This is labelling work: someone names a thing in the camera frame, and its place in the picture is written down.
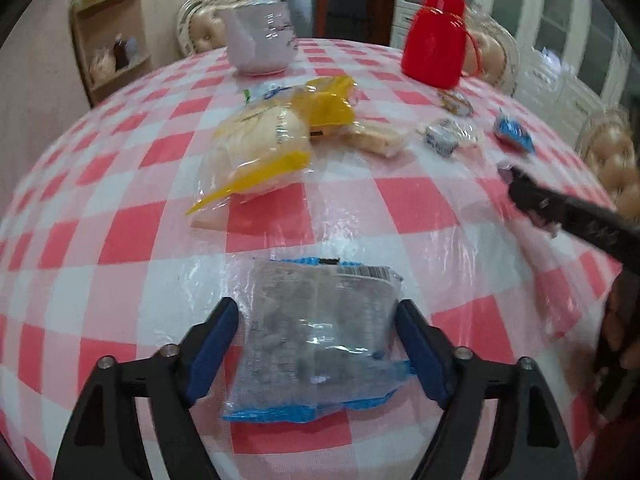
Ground blue cookie snack packet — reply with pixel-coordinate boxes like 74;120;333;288
492;110;536;154

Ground white barcode snack packet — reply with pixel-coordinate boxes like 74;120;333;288
416;117;484;158

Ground large clear blue snack bag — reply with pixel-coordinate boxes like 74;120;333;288
224;258;413;424

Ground small bread bun packet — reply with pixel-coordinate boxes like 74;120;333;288
341;119;407;158

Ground yellow bread bag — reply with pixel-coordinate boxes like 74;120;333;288
186;75;359;216

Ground black pink snack packet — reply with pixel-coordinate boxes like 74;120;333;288
497;162;518;185

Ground right hand in black glove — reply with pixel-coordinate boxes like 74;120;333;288
593;269;639;420

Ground cream tufted chair at right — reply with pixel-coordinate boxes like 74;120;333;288
576;107;639;223

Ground white glass door cabinet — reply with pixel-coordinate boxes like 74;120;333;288
390;0;639;146

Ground cream tufted chair behind jug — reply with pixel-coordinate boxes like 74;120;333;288
462;6;520;96

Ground red plastic thermos jug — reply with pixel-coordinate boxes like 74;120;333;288
400;0;482;90

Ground green white wrapper near teapot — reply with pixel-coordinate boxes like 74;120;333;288
243;82;290;105

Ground dark bottle on shelf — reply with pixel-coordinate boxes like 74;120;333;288
113;34;129;70

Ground white ceramic teapot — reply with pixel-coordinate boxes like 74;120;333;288
218;1;298;76

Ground wooden corner shelf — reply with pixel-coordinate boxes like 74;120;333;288
70;0;152;107

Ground cream tufted chair by shelf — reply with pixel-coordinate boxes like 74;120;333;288
176;0;279;58

